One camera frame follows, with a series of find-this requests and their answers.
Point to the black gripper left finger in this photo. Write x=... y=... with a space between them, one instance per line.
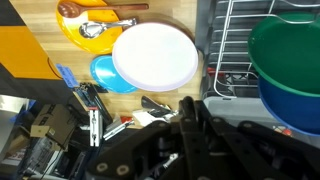
x=188 y=133

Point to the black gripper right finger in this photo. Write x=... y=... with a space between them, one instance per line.
x=226 y=150

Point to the small silver metal spoon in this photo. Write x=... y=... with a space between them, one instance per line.
x=156 y=106

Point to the small red item in rack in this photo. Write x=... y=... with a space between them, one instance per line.
x=213 y=71

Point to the dark blue plate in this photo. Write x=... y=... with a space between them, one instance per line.
x=290 y=106

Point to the pale pink plate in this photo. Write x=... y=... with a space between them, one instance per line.
x=155 y=56

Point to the small sky blue plate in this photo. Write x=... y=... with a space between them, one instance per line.
x=105 y=75

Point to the green plate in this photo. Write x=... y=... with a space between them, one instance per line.
x=286 y=53

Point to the yellow orange plate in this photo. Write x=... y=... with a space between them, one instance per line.
x=96 y=45

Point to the large silver serving spoon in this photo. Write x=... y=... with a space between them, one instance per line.
x=90 y=29

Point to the brown wooden spoon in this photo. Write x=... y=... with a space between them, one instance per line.
x=68 y=9

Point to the grey plastic bin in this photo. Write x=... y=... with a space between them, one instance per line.
x=240 y=111

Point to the white flat box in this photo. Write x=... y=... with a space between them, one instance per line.
x=143 y=117

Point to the small red item in bin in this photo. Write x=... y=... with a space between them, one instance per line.
x=283 y=131

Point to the blue tape strips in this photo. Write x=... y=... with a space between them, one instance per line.
x=67 y=76

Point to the brown cardboard box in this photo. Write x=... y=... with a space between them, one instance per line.
x=53 y=125

